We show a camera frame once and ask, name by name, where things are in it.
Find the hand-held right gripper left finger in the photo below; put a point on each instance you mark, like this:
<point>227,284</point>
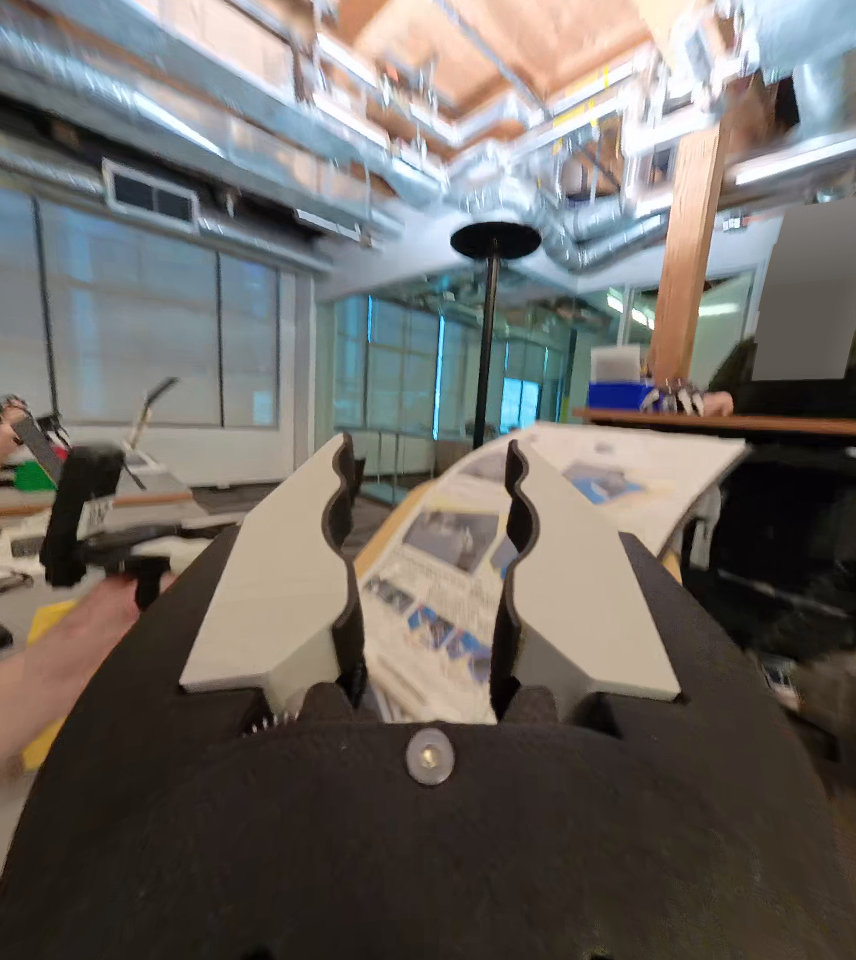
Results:
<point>270,600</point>

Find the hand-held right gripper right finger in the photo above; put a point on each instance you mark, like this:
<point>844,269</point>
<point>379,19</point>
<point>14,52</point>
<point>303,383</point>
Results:
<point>578,600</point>

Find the yellow plastic bin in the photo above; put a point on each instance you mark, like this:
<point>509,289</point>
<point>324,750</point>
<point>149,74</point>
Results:
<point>49,619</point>

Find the person's left forearm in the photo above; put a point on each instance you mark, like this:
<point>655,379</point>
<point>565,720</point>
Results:
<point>8,712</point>

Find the person's left hand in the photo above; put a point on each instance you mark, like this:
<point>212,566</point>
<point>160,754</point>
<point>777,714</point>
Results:
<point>105,630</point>

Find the green plastic bin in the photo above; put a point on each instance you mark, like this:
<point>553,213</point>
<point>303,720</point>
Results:
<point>36,476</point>

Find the instruction sheet on stand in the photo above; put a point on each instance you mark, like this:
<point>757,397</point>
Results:
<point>383,540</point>

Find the printed instruction sheet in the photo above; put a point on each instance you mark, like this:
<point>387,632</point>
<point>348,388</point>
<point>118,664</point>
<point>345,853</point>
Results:
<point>435,585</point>

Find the black office chair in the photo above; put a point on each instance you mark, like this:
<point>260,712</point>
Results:
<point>788,540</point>

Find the black floor lamp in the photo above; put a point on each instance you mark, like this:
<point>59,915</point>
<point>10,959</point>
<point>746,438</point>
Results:
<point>488,337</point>

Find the wooden pillar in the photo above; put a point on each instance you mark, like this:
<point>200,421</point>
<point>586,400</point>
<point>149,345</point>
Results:
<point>690,262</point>

